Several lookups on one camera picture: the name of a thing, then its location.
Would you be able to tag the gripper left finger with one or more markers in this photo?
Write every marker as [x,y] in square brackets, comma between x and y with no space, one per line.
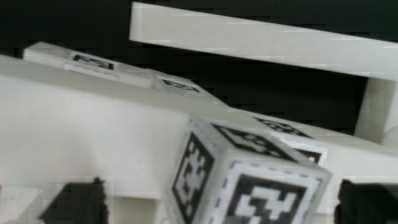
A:
[79,207]

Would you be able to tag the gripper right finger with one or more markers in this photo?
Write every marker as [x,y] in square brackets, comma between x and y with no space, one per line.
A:
[368,203]

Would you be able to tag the white chair leg block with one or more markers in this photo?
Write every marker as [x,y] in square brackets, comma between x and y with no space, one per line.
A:
[246,181]

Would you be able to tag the white chair back part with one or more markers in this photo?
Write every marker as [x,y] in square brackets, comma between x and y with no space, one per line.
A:
[95,125]

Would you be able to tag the white L-shaped obstacle fence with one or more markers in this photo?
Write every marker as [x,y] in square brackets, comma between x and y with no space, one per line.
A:
[288,45]

